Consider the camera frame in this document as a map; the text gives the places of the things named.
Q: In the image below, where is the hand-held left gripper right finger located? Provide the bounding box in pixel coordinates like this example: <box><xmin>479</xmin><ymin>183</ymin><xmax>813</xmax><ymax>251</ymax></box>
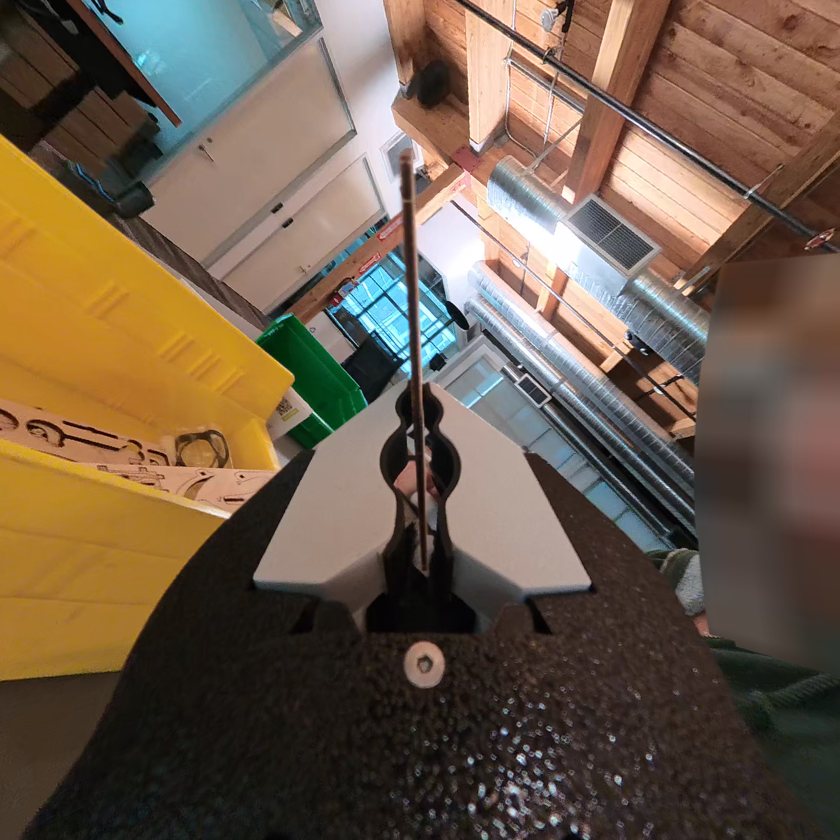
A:
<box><xmin>425</xmin><ymin>382</ymin><xmax>593</xmax><ymax>605</ymax></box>

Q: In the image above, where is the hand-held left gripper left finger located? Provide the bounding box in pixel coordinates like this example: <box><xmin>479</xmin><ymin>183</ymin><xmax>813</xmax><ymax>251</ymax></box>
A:
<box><xmin>252</xmin><ymin>382</ymin><xmax>424</xmax><ymax>608</ymax></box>

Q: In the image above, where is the wooden puzzle sheet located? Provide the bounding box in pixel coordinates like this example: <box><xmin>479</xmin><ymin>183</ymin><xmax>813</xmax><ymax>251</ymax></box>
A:
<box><xmin>95</xmin><ymin>459</ymin><xmax>280</xmax><ymax>516</ymax></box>
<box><xmin>399</xmin><ymin>150</ymin><xmax>437</xmax><ymax>578</ymax></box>
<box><xmin>0</xmin><ymin>403</ymin><xmax>173</xmax><ymax>468</ymax></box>

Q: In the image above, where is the yellow plastic bin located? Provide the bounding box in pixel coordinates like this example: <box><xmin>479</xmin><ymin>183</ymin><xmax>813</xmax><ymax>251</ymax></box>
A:
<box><xmin>0</xmin><ymin>134</ymin><xmax>296</xmax><ymax>683</ymax></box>

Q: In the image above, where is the bag with black rubber bands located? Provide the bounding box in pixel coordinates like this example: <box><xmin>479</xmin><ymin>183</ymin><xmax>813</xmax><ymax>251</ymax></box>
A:
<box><xmin>172</xmin><ymin>428</ymin><xmax>232</xmax><ymax>471</ymax></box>

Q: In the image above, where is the green plastic bin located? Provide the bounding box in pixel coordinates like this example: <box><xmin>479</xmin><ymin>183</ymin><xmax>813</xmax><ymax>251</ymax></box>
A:
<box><xmin>255</xmin><ymin>312</ymin><xmax>368</xmax><ymax>451</ymax></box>

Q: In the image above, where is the white door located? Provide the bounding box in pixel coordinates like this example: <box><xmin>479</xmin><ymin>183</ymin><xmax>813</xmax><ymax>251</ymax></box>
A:
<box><xmin>140</xmin><ymin>38</ymin><xmax>358</xmax><ymax>266</ymax></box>
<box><xmin>209</xmin><ymin>154</ymin><xmax>389</xmax><ymax>315</ymax></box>

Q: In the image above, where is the ceiling vent grille box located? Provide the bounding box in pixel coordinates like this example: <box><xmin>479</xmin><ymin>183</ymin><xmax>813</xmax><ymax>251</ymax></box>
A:
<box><xmin>556</xmin><ymin>194</ymin><xmax>662</xmax><ymax>298</ymax></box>

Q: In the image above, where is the dark green jacket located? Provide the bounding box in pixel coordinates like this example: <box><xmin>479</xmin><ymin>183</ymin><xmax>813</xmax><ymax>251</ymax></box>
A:
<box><xmin>646</xmin><ymin>548</ymin><xmax>840</xmax><ymax>840</ymax></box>

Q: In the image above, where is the black ceiling pipe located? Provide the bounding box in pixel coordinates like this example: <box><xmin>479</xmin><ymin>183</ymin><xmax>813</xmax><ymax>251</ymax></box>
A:
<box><xmin>456</xmin><ymin>0</ymin><xmax>840</xmax><ymax>253</ymax></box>

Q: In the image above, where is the dark round speaker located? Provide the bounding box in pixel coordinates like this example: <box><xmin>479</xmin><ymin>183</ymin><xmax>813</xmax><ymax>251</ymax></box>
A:
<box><xmin>406</xmin><ymin>59</ymin><xmax>452</xmax><ymax>110</ymax></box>

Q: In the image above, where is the wooden office table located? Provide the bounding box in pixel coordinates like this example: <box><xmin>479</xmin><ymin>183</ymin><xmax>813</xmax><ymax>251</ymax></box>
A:
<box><xmin>62</xmin><ymin>0</ymin><xmax>183</xmax><ymax>127</ymax></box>

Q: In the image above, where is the stack of cardboard boxes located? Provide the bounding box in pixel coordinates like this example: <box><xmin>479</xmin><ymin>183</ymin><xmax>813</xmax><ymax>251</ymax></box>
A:
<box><xmin>0</xmin><ymin>0</ymin><xmax>161</xmax><ymax>175</ymax></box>

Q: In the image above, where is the long ribbed metal duct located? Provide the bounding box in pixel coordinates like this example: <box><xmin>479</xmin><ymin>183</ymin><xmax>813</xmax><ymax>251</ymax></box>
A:
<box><xmin>465</xmin><ymin>295</ymin><xmax>698</xmax><ymax>534</ymax></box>
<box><xmin>469</xmin><ymin>260</ymin><xmax>698</xmax><ymax>500</ymax></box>

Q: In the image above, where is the large round metal duct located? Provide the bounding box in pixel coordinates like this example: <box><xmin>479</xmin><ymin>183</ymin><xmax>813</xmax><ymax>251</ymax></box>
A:
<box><xmin>487</xmin><ymin>156</ymin><xmax>713</xmax><ymax>385</ymax></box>

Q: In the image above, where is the wall air vent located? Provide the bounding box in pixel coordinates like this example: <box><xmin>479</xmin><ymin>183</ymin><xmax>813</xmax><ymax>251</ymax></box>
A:
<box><xmin>382</xmin><ymin>133</ymin><xmax>422</xmax><ymax>179</ymax></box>

